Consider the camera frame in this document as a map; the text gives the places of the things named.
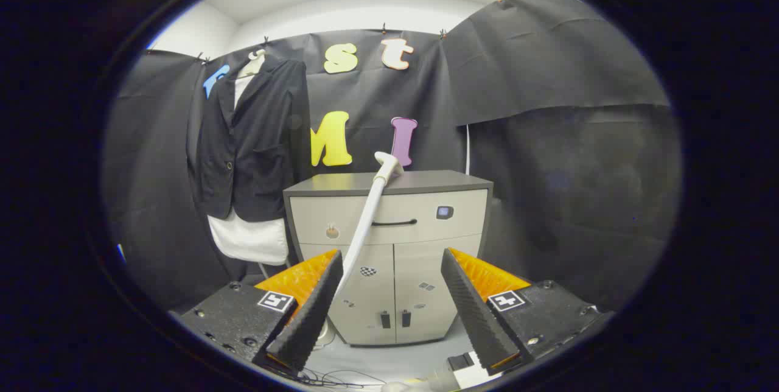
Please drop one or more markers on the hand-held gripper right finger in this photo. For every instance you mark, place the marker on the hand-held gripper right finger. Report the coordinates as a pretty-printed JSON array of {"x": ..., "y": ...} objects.
[{"x": 478, "y": 319}]

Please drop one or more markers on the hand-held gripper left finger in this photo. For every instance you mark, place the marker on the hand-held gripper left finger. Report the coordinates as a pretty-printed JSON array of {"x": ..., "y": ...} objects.
[{"x": 310, "y": 319}]

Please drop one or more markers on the white garment steamer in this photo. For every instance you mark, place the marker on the white garment steamer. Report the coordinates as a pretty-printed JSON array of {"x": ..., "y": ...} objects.
[{"x": 368, "y": 215}]

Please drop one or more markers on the black suit jacket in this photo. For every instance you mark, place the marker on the black suit jacket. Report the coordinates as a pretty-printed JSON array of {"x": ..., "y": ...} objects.
[{"x": 261, "y": 136}]

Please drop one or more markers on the grey cabinet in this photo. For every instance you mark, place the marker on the grey cabinet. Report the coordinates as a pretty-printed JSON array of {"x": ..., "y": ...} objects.
[{"x": 420, "y": 258}]

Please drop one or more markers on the black backdrop cloth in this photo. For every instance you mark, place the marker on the black backdrop cloth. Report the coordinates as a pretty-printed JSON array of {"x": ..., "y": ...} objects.
[{"x": 548, "y": 136}]

